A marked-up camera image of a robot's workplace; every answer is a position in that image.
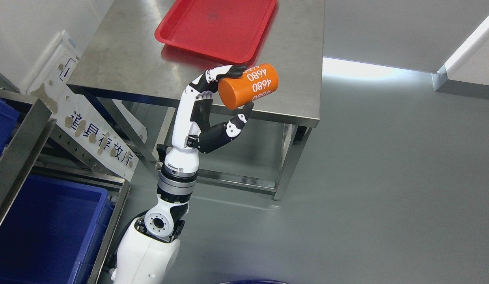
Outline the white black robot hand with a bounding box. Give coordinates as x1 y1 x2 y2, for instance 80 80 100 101
161 65 254 180

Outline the orange cylindrical capacitor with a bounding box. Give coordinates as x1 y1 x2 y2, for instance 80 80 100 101
218 63 279 110

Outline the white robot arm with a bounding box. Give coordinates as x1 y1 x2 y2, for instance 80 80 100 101
110 168 196 284

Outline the stainless steel desk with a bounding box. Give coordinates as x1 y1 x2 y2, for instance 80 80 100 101
68 0 326 201

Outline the red plastic tray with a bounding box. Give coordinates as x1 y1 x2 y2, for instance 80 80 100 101
154 0 277 64

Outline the blue bin lower left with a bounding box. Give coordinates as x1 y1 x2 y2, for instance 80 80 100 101
0 174 114 284

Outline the blue bin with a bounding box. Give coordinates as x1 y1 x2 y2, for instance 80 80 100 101
0 174 114 284
0 99 20 158

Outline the blue bin far left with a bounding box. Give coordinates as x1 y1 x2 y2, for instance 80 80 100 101
0 99 20 158

